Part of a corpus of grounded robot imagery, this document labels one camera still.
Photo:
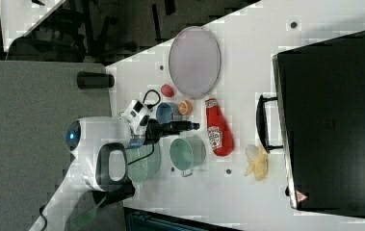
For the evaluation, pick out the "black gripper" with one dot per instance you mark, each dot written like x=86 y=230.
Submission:
x=154 y=130

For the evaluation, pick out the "red ketchup bottle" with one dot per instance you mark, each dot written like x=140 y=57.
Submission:
x=219 y=134

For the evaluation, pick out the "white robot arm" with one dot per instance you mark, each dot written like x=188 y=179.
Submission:
x=99 y=145

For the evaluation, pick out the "green strainer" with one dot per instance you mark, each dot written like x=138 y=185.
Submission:
x=144 y=162

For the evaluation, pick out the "blue bowl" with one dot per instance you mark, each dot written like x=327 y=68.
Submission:
x=167 y=112

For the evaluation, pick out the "orange slice toy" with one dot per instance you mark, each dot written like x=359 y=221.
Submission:
x=185 y=107

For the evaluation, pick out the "green mug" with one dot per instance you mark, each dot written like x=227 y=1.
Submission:
x=186 y=154

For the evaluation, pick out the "red toy strawberry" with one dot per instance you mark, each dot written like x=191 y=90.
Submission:
x=167 y=90

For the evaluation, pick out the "grey round plate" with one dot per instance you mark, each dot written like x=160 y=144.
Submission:
x=194 y=61

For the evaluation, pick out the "peeled toy banana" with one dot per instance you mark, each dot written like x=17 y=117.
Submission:
x=257 y=158

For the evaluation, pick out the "black cylinder cup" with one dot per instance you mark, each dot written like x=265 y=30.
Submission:
x=106 y=198

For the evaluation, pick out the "black toaster oven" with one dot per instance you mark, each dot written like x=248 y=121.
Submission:
x=320 y=96

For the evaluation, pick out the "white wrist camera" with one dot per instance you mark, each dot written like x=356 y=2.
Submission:
x=137 y=114

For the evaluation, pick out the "black cylinder post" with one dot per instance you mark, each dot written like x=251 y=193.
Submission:
x=92 y=80

